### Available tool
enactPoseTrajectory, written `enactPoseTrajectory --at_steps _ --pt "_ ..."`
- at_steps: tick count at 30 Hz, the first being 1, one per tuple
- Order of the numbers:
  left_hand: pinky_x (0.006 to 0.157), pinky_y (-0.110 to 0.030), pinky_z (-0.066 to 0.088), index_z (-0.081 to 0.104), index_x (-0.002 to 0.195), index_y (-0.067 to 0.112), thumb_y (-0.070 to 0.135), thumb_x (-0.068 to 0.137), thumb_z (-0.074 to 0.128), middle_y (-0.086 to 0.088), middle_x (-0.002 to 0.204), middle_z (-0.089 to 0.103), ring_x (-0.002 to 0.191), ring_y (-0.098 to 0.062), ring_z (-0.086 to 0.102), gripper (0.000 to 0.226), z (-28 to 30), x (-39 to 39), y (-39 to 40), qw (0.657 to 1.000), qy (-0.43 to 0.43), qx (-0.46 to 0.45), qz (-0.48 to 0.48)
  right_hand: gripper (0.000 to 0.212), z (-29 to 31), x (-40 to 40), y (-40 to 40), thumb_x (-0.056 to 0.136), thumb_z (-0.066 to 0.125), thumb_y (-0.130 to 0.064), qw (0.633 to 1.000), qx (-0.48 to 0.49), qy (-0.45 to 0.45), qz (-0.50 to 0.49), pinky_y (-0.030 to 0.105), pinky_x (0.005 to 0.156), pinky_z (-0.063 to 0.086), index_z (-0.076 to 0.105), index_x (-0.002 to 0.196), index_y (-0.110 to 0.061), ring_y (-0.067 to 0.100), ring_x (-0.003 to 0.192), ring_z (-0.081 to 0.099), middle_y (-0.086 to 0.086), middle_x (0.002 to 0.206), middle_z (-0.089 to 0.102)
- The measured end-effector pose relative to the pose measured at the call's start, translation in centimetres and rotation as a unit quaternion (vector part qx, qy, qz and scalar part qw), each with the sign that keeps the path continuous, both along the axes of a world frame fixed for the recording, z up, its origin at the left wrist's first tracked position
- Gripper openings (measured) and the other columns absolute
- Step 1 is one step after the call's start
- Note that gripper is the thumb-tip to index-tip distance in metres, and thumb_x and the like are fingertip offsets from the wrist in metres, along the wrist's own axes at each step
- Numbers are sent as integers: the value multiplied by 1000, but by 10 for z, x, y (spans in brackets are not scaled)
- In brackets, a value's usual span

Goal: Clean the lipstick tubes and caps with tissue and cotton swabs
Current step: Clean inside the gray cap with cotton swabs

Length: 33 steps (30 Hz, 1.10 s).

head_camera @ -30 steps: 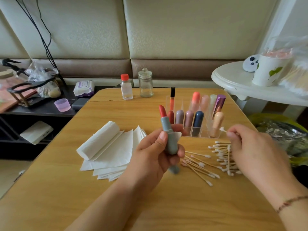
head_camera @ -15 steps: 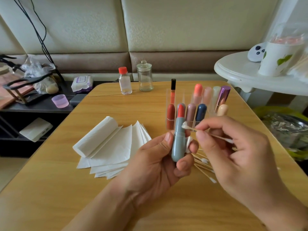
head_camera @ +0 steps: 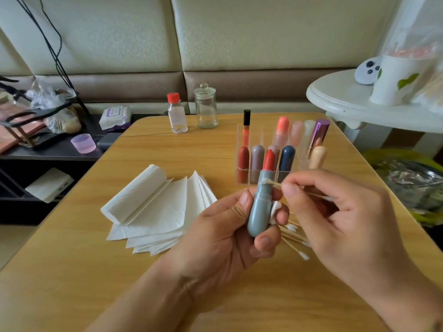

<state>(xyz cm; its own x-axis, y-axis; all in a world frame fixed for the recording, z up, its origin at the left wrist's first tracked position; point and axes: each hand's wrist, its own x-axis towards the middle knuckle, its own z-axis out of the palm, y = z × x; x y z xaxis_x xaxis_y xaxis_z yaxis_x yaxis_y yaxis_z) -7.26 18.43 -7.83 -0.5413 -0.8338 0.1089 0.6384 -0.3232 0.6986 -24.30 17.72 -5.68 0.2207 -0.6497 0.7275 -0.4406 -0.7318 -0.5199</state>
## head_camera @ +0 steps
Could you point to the wet wipes pack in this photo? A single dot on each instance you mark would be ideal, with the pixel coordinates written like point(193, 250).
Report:
point(115, 118)

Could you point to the red lipstick dusty pink tube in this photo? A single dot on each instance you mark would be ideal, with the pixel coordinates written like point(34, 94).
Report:
point(274, 152)

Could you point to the white power bank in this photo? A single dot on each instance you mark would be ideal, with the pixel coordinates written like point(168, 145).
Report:
point(50, 185)

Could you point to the person's right hand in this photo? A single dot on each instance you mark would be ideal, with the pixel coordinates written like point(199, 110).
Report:
point(360, 235)

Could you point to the person's left forearm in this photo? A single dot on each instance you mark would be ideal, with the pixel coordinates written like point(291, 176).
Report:
point(138, 311)

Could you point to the white mug green leaf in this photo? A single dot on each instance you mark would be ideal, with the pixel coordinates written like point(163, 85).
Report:
point(394, 83)

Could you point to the person's left hand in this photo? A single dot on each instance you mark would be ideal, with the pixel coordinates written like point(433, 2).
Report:
point(218, 249)

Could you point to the red lipstick navy tube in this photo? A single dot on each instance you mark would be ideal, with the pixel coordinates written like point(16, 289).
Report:
point(286, 162)

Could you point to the beige padded backrest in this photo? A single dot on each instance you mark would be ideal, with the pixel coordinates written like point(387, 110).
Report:
point(277, 31)

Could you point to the white tissue sheet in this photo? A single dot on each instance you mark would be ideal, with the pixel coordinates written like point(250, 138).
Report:
point(276, 209)

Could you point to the small purple plastic cup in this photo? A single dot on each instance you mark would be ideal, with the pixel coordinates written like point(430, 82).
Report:
point(83, 144)

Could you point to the red lipstick mauve tube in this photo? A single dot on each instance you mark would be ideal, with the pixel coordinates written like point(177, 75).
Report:
point(257, 166)

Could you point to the stack of white tissues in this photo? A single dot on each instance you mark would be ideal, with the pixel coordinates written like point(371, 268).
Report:
point(159, 211)

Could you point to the white round side table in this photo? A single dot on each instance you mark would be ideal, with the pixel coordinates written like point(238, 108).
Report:
point(339, 96)

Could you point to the yellow-green bin with bag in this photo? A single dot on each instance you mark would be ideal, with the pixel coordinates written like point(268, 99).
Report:
point(412, 183)

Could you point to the pink tray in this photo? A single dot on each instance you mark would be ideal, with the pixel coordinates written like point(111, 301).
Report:
point(10, 134)

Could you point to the glass jar with lid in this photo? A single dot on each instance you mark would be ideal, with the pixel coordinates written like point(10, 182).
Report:
point(205, 109)

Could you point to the clear acrylic lipstick organizer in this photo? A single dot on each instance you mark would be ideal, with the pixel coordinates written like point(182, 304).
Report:
point(304, 141)

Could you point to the clear bottle red cap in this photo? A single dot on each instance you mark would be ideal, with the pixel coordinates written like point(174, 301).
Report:
point(177, 115)

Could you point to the black low shelf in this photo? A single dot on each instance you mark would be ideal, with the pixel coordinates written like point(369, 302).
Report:
point(55, 159)

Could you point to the crumpled clear plastic bag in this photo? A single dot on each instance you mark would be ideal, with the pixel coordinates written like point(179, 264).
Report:
point(45, 93)

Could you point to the white panda figure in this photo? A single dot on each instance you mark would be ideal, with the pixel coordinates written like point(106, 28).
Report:
point(367, 71)

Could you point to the red lipstick grey-blue tube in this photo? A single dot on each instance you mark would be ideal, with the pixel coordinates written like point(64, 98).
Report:
point(260, 207)

